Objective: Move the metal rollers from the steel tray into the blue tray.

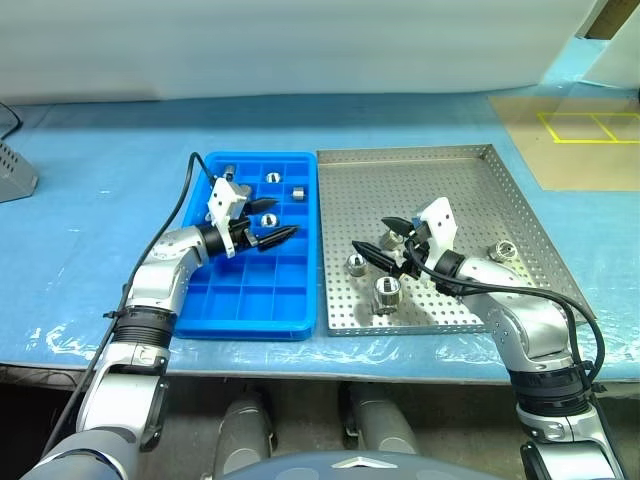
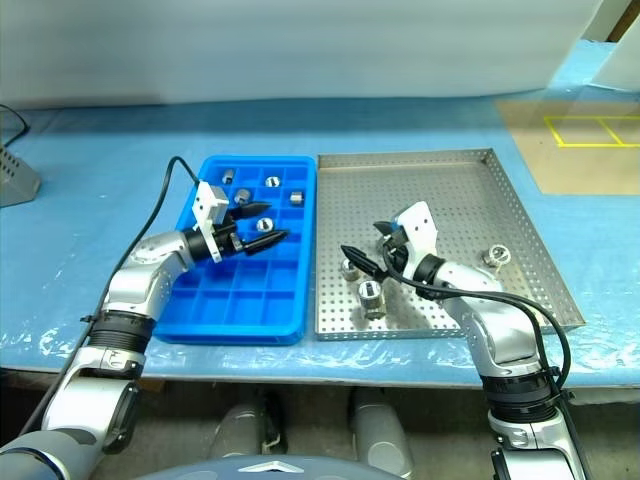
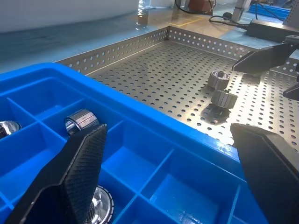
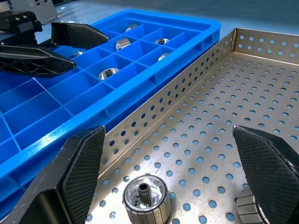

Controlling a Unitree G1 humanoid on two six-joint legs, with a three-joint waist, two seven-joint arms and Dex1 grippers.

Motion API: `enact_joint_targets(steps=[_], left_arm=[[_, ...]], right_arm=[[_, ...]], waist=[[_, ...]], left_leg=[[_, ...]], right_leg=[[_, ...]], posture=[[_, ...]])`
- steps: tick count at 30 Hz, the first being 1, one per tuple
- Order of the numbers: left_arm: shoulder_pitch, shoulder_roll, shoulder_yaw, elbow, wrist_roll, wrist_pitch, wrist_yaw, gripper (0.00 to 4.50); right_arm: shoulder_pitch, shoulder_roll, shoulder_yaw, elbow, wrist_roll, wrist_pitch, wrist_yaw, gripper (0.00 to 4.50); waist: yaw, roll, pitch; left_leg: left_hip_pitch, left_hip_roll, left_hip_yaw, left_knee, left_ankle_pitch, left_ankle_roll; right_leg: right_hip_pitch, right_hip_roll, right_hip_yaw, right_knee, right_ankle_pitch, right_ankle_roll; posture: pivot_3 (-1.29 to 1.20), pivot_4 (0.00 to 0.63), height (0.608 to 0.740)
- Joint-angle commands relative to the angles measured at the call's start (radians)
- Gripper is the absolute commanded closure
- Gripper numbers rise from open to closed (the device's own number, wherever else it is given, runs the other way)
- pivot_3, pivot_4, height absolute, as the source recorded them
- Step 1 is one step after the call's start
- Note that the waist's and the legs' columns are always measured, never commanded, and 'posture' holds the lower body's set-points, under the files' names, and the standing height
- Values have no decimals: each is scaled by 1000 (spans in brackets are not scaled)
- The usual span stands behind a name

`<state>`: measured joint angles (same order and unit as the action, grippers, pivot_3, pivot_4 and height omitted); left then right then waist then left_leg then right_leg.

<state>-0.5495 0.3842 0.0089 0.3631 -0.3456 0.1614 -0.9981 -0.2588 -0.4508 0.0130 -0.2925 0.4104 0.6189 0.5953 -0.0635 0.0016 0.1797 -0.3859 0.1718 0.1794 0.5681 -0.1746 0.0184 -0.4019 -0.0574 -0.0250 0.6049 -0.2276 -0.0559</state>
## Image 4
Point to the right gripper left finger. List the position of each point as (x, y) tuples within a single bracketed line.
[(53, 186)]

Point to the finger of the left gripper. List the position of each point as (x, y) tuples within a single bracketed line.
[(37, 60), (79, 35)]

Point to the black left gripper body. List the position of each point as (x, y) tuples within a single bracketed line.
[(18, 23)]

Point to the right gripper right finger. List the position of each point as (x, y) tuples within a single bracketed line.
[(273, 177)]

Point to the grey perforated metal box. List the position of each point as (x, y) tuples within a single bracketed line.
[(44, 9)]

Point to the blue compartment tray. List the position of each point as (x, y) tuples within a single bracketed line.
[(70, 93)]

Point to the perforated metal tray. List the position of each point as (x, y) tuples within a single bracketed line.
[(177, 177)]

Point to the blue table cover sheet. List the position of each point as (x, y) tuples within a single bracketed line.
[(257, 14)]

